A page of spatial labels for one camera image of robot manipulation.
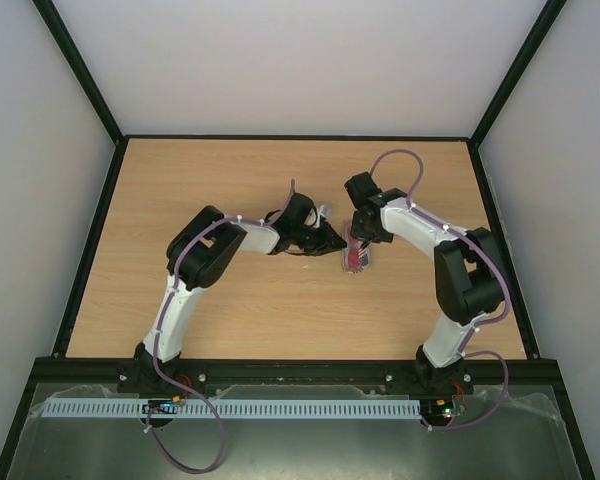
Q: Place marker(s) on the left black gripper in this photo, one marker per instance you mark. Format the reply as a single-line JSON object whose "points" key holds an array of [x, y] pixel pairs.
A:
{"points": [[326, 244]]}

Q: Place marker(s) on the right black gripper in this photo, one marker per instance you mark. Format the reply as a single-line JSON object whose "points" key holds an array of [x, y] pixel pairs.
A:
{"points": [[361, 232]]}

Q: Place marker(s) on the pink translucent sunglasses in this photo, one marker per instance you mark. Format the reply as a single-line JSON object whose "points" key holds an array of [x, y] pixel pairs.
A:
{"points": [[351, 260]]}

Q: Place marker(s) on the flag pattern glasses case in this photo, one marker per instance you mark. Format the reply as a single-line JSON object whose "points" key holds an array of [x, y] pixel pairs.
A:
{"points": [[365, 257]]}

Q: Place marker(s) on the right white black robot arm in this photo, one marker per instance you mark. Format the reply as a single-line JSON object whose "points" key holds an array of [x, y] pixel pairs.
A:
{"points": [[470, 288]]}

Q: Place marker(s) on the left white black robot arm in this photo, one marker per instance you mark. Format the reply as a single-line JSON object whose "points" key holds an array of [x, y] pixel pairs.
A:
{"points": [[200, 254]]}

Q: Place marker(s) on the right green circuit board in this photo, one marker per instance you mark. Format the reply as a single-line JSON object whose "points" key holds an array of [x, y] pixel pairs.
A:
{"points": [[442, 411]]}

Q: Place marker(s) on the left black circuit board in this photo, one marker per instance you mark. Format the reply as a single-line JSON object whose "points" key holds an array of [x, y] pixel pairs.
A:
{"points": [[170, 406]]}

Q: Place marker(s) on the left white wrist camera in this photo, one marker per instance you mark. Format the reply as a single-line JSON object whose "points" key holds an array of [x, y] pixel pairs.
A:
{"points": [[322, 214]]}

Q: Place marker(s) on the light blue slotted cable duct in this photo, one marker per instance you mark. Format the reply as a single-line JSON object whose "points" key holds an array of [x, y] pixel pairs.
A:
{"points": [[238, 409]]}

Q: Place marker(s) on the black frame post right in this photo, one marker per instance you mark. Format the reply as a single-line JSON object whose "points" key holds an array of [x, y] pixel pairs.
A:
{"points": [[526, 53]]}

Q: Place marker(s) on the black frame post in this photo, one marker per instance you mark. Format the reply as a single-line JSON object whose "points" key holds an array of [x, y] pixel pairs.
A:
{"points": [[67, 46], [526, 53]]}

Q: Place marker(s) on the black frame post left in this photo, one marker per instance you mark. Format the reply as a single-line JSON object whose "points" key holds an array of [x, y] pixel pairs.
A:
{"points": [[67, 46]]}

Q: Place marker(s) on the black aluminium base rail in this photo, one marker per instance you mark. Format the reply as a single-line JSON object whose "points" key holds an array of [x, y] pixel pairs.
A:
{"points": [[210, 376]]}

